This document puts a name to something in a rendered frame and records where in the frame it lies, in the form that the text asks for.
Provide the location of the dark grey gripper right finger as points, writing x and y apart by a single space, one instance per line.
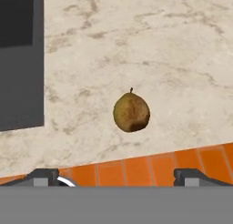
190 176

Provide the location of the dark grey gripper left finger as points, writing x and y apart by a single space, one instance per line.
42 176

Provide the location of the brown-green pear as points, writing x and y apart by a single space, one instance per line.
131 112

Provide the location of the dark grey sink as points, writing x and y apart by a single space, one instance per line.
21 82

